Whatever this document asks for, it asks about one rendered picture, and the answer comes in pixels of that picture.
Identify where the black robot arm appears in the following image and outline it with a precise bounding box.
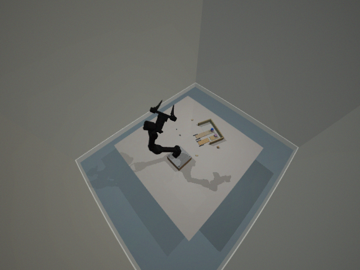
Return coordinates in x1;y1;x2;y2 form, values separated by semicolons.
143;120;181;158

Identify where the brown u-shaped low wall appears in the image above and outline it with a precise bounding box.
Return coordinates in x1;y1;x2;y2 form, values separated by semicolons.
198;118;224;145

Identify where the beige zigzag-patterned strip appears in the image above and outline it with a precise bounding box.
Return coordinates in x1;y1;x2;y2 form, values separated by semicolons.
195;132;206;139

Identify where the tan strip with orange polka dots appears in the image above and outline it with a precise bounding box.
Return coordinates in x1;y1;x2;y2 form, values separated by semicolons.
198;138;210;145

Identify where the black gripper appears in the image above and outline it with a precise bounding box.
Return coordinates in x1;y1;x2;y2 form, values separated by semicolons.
150;100;177;125

